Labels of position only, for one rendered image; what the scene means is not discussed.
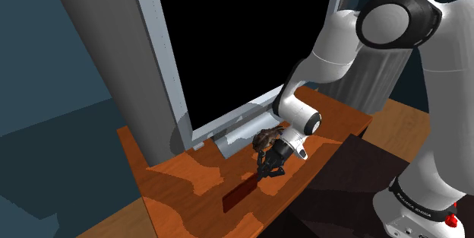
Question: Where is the grey computer monitor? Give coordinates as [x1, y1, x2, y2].
[127, 0, 349, 160]

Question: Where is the grey tall panel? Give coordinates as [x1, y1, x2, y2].
[44, 0, 187, 168]

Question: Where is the dark red flat book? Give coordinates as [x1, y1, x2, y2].
[222, 173, 259, 214]

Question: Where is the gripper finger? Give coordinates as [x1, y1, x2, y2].
[259, 167, 286, 181]
[256, 150, 267, 182]

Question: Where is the brown lumpy figure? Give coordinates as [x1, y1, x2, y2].
[252, 126, 285, 154]

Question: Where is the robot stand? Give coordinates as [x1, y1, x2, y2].
[258, 133, 412, 238]

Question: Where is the grey ribbed cylinder bin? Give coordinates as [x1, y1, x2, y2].
[317, 46, 413, 116]

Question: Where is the orange wooden desk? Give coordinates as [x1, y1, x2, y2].
[116, 84, 374, 238]

